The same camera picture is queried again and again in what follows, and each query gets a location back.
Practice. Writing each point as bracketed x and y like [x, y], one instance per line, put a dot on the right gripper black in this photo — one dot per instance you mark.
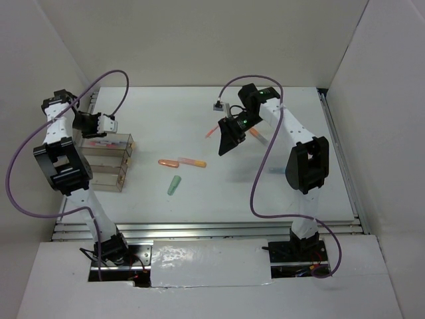
[230, 136]

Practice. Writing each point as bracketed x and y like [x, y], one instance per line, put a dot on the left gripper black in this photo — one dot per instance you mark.
[93, 133]

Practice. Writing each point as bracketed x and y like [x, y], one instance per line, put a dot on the orange pink highlighter marker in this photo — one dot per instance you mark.
[192, 162]

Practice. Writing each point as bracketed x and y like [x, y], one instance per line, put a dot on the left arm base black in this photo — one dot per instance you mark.
[135, 267]

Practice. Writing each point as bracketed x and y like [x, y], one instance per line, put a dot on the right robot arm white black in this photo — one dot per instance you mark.
[308, 162]

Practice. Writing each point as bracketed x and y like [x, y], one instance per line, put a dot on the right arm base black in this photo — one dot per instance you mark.
[286, 262]

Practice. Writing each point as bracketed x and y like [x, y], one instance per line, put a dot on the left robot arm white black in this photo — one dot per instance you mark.
[68, 171]

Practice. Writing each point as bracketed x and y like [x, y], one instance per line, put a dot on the orange capped clear marker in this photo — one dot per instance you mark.
[256, 134]

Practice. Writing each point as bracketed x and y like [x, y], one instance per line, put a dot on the clear drawer organizer middle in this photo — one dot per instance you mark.
[109, 161]

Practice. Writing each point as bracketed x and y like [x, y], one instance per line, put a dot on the clear drawer organizer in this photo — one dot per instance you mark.
[108, 178]
[90, 151]
[109, 161]

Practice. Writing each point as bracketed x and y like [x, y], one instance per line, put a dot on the clear drawer organizer far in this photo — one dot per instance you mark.
[90, 151]

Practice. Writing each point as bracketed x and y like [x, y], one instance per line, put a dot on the blue capped clear marker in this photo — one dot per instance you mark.
[277, 170]

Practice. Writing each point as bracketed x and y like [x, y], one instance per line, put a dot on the clear drawer organizer near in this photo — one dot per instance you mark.
[108, 178]

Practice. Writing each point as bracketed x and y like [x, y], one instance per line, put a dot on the green translucent cap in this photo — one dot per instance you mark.
[173, 185]

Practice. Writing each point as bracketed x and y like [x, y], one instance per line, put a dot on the white foil sheet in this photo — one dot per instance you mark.
[210, 263]

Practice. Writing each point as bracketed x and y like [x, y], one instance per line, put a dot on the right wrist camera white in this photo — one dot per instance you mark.
[221, 106]

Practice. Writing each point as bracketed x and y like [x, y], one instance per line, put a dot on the aluminium frame rail front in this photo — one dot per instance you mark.
[139, 231]

